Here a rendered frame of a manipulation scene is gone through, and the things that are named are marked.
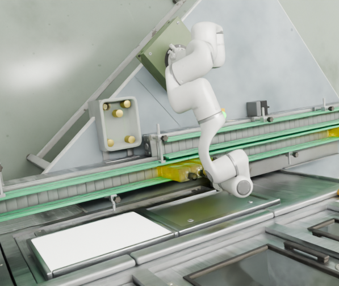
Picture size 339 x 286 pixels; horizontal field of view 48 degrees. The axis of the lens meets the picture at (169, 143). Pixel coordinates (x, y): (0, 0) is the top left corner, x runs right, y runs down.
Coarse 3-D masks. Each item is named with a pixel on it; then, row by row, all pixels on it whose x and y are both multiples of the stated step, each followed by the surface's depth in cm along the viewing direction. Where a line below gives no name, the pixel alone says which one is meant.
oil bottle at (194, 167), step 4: (180, 164) 164; (184, 164) 162; (188, 164) 161; (192, 164) 160; (196, 164) 159; (192, 168) 156; (196, 168) 156; (200, 168) 156; (192, 172) 156; (196, 172) 155; (200, 176) 157
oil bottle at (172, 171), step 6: (162, 168) 165; (168, 168) 161; (174, 168) 157; (180, 168) 155; (186, 168) 154; (162, 174) 166; (168, 174) 162; (174, 174) 157; (180, 174) 153; (180, 180) 154; (186, 180) 154
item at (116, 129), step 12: (132, 96) 166; (120, 108) 171; (132, 108) 170; (108, 120) 169; (120, 120) 172; (132, 120) 172; (108, 132) 169; (120, 132) 172; (132, 132) 173; (120, 144) 170; (132, 144) 168
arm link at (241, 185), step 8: (232, 152) 122; (240, 152) 121; (232, 160) 120; (240, 160) 120; (248, 160) 122; (240, 168) 120; (248, 168) 121; (240, 176) 121; (248, 176) 122; (224, 184) 127; (232, 184) 121; (240, 184) 121; (248, 184) 121; (232, 192) 122; (240, 192) 121; (248, 192) 122
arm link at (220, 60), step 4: (216, 36) 148; (220, 36) 149; (220, 40) 149; (220, 44) 150; (220, 48) 150; (224, 48) 152; (220, 52) 150; (224, 52) 152; (220, 56) 150; (224, 56) 152; (216, 60) 150; (220, 60) 150; (224, 60) 153; (216, 64) 151; (220, 64) 151; (212, 68) 153
